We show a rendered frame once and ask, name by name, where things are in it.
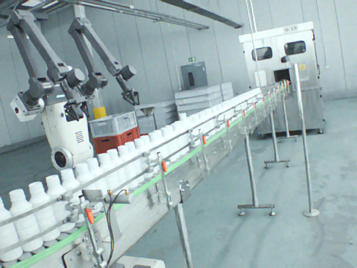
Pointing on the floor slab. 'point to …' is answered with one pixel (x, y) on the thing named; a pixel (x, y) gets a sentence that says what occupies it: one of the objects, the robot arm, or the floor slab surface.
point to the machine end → (262, 52)
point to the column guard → (99, 113)
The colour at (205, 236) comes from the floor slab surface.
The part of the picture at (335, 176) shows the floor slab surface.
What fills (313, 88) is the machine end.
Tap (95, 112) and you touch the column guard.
